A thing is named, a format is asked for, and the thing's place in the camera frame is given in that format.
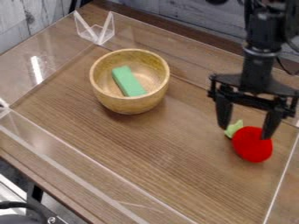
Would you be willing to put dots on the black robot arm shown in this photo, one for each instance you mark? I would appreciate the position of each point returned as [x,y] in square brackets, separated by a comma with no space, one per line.
[271,27]

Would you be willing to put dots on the clear acrylic corner bracket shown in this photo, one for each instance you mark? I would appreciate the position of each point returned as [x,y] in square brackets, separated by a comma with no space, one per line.
[95,33]

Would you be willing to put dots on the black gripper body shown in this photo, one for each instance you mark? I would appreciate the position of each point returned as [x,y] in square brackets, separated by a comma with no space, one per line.
[254,88]

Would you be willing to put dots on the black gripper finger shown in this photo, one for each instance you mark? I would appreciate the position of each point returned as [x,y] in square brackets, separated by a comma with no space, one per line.
[274,117]
[223,110]

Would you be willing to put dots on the green rectangular block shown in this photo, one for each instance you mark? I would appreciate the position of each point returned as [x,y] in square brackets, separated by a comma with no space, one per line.
[127,82]

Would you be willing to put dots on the red plush fruit green stem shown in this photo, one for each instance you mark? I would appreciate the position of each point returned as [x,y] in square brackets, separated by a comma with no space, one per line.
[248,145]

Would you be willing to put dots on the wooden bowl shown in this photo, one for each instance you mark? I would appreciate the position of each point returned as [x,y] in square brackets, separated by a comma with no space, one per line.
[150,69]

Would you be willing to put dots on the black metal table frame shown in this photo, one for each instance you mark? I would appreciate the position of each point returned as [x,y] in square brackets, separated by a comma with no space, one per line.
[56,213]

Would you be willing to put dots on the clear acrylic tray wall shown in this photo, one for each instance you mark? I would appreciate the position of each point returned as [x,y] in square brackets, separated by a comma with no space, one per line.
[100,196]

